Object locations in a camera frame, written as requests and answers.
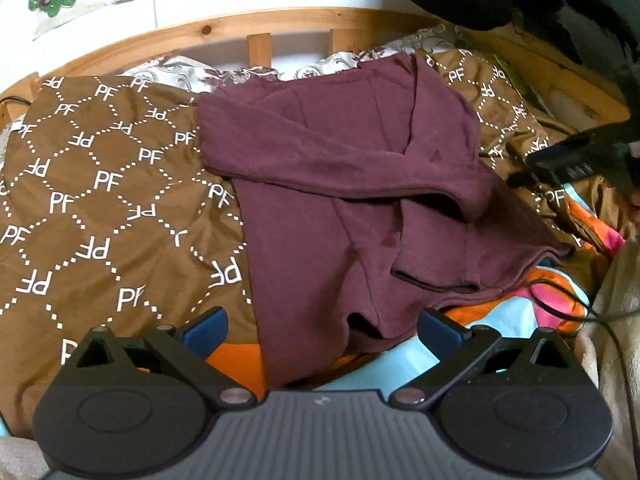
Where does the maroon long-sleeve shirt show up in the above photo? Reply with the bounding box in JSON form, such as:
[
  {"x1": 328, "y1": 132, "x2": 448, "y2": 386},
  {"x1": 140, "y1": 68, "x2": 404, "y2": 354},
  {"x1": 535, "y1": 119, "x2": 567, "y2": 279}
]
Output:
[{"x1": 196, "y1": 54, "x2": 572, "y2": 387}]

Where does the wooden bed headboard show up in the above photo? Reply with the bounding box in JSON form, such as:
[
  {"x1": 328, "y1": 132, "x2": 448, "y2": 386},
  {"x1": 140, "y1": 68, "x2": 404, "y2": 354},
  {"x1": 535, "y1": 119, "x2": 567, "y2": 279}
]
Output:
[{"x1": 1, "y1": 4, "x2": 629, "y2": 129}]

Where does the colourful orange blue bedsheet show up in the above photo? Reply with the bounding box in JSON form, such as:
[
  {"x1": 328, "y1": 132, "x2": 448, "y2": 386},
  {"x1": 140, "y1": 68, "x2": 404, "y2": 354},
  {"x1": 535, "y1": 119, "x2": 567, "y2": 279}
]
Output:
[{"x1": 204, "y1": 181, "x2": 626, "y2": 401}]

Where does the black hanging garment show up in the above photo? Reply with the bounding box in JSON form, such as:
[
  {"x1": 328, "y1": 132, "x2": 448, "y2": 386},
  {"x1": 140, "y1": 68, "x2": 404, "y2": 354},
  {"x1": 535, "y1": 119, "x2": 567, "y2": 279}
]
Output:
[{"x1": 410, "y1": 0, "x2": 639, "y2": 110}]

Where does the brown PF patterned blanket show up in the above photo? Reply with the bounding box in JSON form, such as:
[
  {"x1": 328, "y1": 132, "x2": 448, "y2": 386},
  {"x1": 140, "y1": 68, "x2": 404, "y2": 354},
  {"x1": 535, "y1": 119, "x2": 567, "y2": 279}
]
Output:
[{"x1": 1, "y1": 50, "x2": 604, "y2": 437}]

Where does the beige fleece blanket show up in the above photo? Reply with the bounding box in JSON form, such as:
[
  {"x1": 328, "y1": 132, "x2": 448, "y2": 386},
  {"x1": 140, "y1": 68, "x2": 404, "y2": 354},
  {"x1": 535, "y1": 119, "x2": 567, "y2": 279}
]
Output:
[{"x1": 574, "y1": 237, "x2": 639, "y2": 479}]

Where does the floral white pillow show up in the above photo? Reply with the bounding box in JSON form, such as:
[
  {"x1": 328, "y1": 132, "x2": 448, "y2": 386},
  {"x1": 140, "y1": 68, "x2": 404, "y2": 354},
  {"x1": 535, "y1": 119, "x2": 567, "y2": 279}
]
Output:
[{"x1": 122, "y1": 24, "x2": 465, "y2": 93}]

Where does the black cable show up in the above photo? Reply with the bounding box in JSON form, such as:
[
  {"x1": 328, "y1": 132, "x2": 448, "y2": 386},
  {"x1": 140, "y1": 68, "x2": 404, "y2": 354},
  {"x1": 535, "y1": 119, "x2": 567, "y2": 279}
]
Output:
[{"x1": 527, "y1": 278, "x2": 640, "y2": 401}]

